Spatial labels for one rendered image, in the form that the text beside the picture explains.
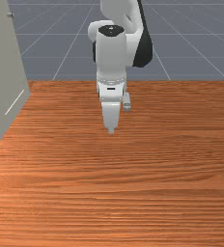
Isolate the pale grey cabinet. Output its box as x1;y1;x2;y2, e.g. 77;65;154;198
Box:
0;0;32;154

